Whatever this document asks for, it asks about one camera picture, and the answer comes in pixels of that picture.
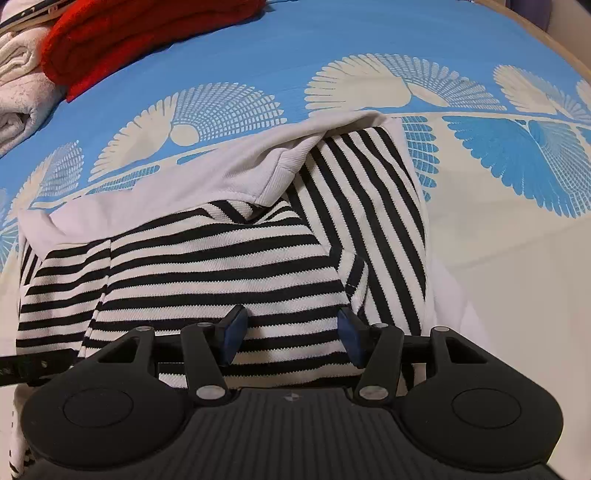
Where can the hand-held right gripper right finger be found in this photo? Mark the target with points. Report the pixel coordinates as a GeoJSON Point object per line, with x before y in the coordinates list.
{"type": "Point", "coordinates": [351, 339]}

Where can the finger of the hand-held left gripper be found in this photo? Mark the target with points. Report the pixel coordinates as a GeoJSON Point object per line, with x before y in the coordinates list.
{"type": "Point", "coordinates": [32, 369]}

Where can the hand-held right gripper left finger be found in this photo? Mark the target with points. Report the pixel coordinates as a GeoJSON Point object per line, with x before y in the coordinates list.
{"type": "Point", "coordinates": [233, 336]}

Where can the striped hoodie with white vest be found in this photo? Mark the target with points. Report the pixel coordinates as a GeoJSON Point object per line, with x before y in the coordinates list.
{"type": "Point", "coordinates": [221, 258]}

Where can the white textured folded blanket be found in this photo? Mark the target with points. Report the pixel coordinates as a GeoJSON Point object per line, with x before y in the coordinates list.
{"type": "Point", "coordinates": [23, 110]}

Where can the blue patterned bed sheet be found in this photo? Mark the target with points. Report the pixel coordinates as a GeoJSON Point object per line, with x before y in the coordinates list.
{"type": "Point", "coordinates": [415, 50]}

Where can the cream folded blanket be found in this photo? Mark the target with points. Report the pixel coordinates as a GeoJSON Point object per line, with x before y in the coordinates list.
{"type": "Point", "coordinates": [16, 53]}

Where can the red folded blanket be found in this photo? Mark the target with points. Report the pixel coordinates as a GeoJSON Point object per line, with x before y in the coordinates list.
{"type": "Point", "coordinates": [138, 32]}

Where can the navy trimmed folded cloth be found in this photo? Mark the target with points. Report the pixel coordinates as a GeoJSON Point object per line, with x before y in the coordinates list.
{"type": "Point", "coordinates": [23, 11]}

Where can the purple box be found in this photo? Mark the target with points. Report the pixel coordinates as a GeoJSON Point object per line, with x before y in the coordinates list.
{"type": "Point", "coordinates": [528, 10]}

